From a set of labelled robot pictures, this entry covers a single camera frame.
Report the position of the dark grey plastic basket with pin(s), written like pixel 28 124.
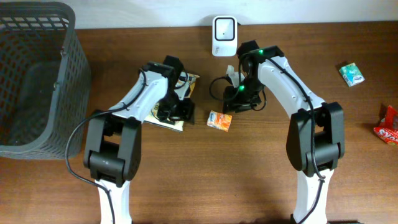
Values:
pixel 45 81

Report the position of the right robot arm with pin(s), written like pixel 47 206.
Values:
pixel 316 135

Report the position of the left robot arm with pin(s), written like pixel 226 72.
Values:
pixel 113 141

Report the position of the white barcode scanner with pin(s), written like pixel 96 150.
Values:
pixel 224 36

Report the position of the green tissue pack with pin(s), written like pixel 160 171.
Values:
pixel 351 74

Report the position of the yellow snack bag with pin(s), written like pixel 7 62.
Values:
pixel 184 89

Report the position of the red snack bag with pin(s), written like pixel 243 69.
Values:
pixel 387 129

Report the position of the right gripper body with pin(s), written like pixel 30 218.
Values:
pixel 247 93

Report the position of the orange tissue pack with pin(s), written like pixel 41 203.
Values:
pixel 219 121

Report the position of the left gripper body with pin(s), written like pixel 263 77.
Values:
pixel 178 114

